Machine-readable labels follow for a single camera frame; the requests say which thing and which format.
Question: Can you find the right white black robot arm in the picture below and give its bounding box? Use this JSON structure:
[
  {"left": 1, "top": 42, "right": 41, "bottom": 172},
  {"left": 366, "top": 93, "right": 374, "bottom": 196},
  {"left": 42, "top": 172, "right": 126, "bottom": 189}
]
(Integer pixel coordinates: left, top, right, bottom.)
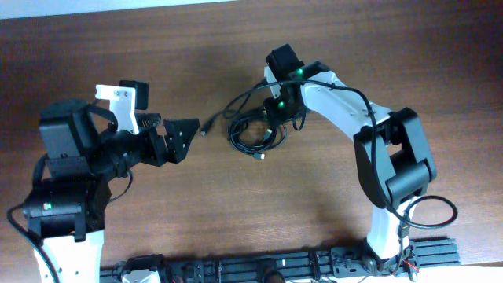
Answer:
[{"left": 264, "top": 60, "right": 458, "bottom": 276}]

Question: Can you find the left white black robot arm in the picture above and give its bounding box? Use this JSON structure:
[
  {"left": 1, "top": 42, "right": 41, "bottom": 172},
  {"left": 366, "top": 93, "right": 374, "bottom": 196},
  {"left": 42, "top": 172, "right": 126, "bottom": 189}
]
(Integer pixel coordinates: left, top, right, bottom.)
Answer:
[{"left": 6, "top": 100, "right": 200, "bottom": 282}]

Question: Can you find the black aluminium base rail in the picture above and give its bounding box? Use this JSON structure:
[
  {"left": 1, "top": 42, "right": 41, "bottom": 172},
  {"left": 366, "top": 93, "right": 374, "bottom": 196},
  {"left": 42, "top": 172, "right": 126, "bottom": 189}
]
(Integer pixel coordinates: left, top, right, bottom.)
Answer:
[{"left": 99, "top": 237, "right": 461, "bottom": 282}]

